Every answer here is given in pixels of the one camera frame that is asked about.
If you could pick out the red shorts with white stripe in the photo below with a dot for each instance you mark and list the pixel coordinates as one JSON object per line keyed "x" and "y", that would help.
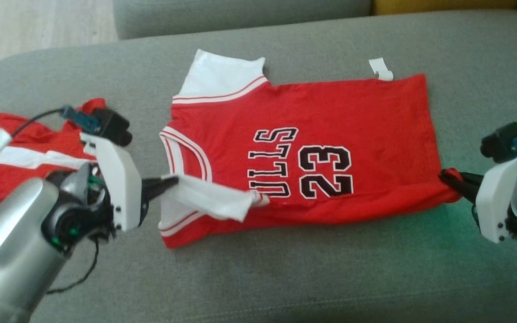
{"x": 16, "y": 179}

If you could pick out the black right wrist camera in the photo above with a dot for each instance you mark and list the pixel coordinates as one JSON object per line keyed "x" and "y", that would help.
{"x": 501, "y": 141}

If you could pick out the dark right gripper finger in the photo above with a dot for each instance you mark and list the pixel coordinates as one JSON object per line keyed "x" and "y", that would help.
{"x": 467, "y": 193}
{"x": 465, "y": 178}

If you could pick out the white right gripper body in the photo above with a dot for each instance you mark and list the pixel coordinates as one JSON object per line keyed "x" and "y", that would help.
{"x": 494, "y": 202}

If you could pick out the long grey sofa seat cushion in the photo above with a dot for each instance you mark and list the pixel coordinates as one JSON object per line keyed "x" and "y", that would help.
{"x": 240, "y": 18}

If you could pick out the wide grey sofa seat cushion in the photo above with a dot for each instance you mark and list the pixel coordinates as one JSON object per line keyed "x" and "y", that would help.
{"x": 285, "y": 278}

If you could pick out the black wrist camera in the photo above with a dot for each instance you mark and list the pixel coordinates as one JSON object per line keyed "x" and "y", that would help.
{"x": 501, "y": 141}
{"x": 112, "y": 128}

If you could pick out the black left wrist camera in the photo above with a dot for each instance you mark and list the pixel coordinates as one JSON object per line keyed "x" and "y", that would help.
{"x": 112, "y": 128}

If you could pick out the red Bulls 23 jersey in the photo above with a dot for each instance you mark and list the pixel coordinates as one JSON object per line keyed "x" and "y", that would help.
{"x": 240, "y": 112}

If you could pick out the yellow sofa backrest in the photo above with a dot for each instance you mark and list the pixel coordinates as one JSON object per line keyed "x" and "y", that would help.
{"x": 442, "y": 5}

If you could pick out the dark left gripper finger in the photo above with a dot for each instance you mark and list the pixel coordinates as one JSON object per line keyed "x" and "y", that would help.
{"x": 157, "y": 182}
{"x": 150, "y": 194}

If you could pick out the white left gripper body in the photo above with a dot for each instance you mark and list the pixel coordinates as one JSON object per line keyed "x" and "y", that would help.
{"x": 121, "y": 188}

